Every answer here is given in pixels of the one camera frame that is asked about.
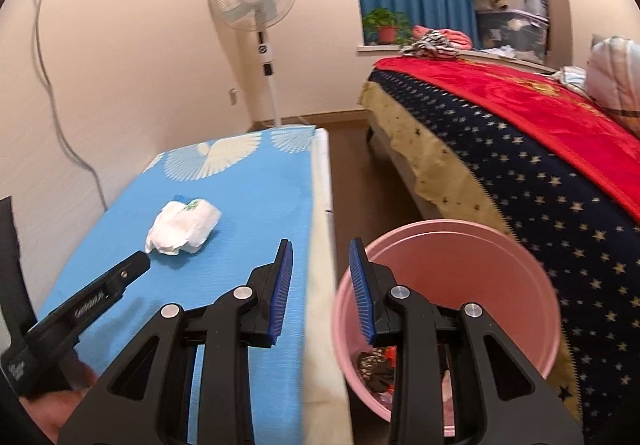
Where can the person's left hand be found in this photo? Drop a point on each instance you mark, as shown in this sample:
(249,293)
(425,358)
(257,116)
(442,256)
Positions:
(50,410)

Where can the grey container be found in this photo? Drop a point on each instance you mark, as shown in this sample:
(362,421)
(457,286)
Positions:
(535,2)

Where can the striped cloth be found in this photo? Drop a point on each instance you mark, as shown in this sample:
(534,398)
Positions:
(430,47)

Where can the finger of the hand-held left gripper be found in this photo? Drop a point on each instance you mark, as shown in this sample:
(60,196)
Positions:
(100,290)

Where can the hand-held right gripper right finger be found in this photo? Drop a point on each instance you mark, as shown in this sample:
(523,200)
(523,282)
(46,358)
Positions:
(361,290)

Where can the tan bed sheet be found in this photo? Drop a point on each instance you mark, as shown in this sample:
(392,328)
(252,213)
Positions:
(430,160)

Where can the bed with starry blanket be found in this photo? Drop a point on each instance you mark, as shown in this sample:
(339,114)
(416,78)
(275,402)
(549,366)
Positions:
(550,205)

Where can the pink plastic bin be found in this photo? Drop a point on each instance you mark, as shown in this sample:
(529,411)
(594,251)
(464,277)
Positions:
(450,265)

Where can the red blanket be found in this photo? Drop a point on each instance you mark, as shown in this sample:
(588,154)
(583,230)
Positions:
(500,90)

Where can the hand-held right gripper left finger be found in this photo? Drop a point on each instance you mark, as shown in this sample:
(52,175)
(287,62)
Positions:
(282,290)

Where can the blue cloth with white fans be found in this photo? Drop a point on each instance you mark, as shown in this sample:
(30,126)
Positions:
(240,205)

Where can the white table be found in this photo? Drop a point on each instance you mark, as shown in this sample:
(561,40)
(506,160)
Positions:
(322,325)

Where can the white wrapper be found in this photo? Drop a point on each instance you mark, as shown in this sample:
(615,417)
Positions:
(180,227)

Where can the pink folded cloth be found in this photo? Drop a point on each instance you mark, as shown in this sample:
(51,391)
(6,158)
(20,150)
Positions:
(450,34)

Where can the striped pillow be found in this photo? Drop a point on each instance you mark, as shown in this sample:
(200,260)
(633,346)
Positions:
(615,70)

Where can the red and white bag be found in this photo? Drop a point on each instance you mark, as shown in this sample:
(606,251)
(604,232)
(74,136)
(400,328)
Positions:
(389,354)

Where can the potted green plant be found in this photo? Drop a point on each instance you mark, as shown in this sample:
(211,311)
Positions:
(385,20)

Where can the white fan plug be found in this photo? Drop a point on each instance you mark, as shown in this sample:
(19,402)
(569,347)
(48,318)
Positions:
(233,96)

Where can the clear storage box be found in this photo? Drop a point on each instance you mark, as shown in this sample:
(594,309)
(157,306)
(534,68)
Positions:
(510,30)

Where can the black snack packet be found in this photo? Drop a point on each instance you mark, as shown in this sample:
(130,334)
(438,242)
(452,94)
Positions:
(375,367)

